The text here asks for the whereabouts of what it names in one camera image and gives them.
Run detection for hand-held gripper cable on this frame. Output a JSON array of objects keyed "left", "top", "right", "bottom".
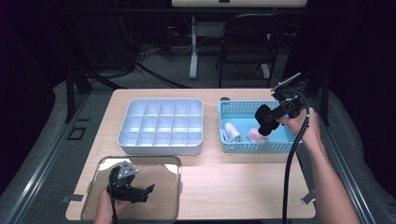
[
  {"left": 106, "top": 167, "right": 120, "bottom": 224},
  {"left": 280, "top": 88, "right": 311, "bottom": 224}
]

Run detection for pink sock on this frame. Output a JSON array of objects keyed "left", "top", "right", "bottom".
[{"left": 247, "top": 127, "right": 269, "bottom": 144}]

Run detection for black sock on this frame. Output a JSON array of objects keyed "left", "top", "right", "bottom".
[{"left": 254, "top": 104, "right": 281, "bottom": 137}]

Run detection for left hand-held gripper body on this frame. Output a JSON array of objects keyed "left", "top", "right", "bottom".
[{"left": 106, "top": 161, "right": 146, "bottom": 203}]

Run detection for grey tape piece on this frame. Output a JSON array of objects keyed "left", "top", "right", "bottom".
[
  {"left": 61, "top": 194, "right": 84, "bottom": 203},
  {"left": 300, "top": 189, "right": 317, "bottom": 205}
]

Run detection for black metal frame stand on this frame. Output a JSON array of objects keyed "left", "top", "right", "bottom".
[
  {"left": 274, "top": 66, "right": 331, "bottom": 127},
  {"left": 64, "top": 66, "right": 125, "bottom": 124}
]

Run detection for blue plastic basket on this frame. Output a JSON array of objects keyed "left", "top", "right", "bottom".
[{"left": 218, "top": 99, "right": 304, "bottom": 154}]

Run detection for white divided storage box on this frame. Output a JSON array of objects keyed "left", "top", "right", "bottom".
[{"left": 117, "top": 97, "right": 205, "bottom": 157}]

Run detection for person's right hand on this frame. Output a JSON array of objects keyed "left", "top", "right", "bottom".
[{"left": 276, "top": 108, "right": 321, "bottom": 147}]

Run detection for white sock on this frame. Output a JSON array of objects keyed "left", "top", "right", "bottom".
[{"left": 222, "top": 121, "right": 242, "bottom": 144}]

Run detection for black folding chair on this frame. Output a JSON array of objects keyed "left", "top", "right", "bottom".
[{"left": 215, "top": 12, "right": 289, "bottom": 89}]

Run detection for right hand-held gripper cable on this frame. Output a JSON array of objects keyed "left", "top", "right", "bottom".
[{"left": 280, "top": 88, "right": 311, "bottom": 224}]

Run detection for grey metal floor rail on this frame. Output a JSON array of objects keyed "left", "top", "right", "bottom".
[
  {"left": 307, "top": 96, "right": 377, "bottom": 224},
  {"left": 4, "top": 92, "right": 92, "bottom": 224}
]

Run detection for white desk leg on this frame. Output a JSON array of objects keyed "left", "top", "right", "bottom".
[
  {"left": 261, "top": 32, "right": 272, "bottom": 79},
  {"left": 189, "top": 16, "right": 199, "bottom": 80}
]

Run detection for clear plastic box lid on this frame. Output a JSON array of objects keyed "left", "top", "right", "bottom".
[{"left": 80, "top": 155, "right": 183, "bottom": 223}]

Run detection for left hand-held gripper cable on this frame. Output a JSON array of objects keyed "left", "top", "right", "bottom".
[{"left": 106, "top": 167, "right": 120, "bottom": 224}]

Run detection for black floor cables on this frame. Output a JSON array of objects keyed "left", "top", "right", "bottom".
[{"left": 106, "top": 43, "right": 191, "bottom": 90}]

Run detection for person's left hand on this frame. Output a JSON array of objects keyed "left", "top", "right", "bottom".
[{"left": 92, "top": 189, "right": 132, "bottom": 224}]

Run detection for white desk top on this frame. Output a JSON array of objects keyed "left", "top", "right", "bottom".
[{"left": 171, "top": 0, "right": 307, "bottom": 8}]

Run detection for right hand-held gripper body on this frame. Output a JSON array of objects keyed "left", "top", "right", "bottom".
[{"left": 270, "top": 72, "right": 308, "bottom": 119}]

